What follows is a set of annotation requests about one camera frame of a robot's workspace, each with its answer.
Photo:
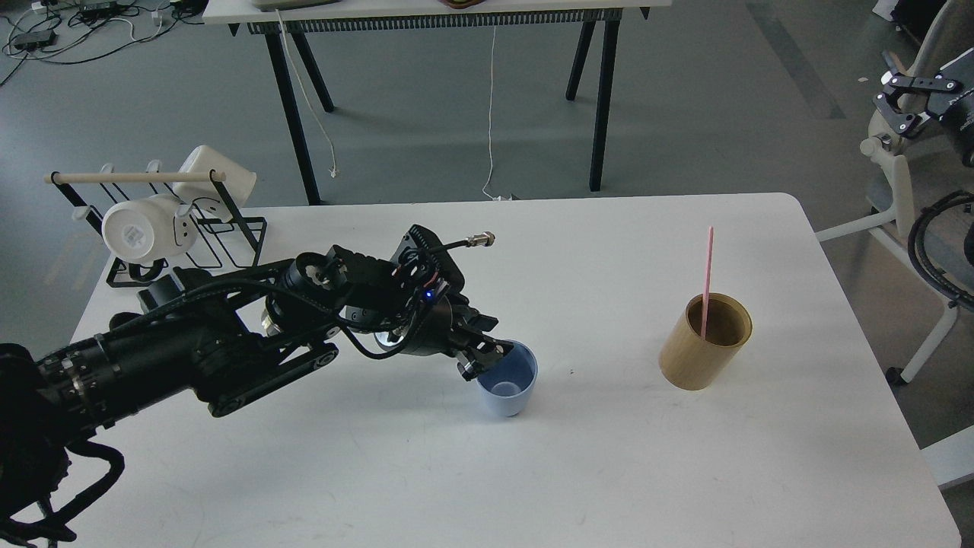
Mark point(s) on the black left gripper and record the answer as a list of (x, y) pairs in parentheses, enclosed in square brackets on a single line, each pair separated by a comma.
[(443, 324)]

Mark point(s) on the white table with black legs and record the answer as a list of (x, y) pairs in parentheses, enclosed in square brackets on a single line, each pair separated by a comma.
[(362, 81)]

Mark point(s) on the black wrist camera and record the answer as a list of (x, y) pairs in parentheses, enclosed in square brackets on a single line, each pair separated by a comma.
[(423, 263)]

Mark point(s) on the white mug lying sideways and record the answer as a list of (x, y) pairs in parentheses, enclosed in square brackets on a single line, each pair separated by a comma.
[(154, 228)]

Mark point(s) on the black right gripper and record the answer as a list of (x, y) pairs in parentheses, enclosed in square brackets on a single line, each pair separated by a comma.
[(901, 104)]

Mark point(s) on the pink chopstick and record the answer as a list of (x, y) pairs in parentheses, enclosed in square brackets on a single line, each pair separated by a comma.
[(706, 292)]

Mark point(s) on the tan cylindrical holder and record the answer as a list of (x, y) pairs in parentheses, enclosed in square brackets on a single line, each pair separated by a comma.
[(704, 340)]

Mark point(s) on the blue plastic cup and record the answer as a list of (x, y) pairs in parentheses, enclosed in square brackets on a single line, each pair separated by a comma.
[(507, 388)]

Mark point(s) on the white office chair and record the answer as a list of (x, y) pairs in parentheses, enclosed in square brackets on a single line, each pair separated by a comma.
[(949, 34)]

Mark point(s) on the black wire cup rack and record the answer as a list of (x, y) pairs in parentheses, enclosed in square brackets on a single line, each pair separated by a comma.
[(212, 208)]

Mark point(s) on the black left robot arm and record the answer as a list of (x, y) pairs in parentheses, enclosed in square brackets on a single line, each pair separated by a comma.
[(231, 339)]

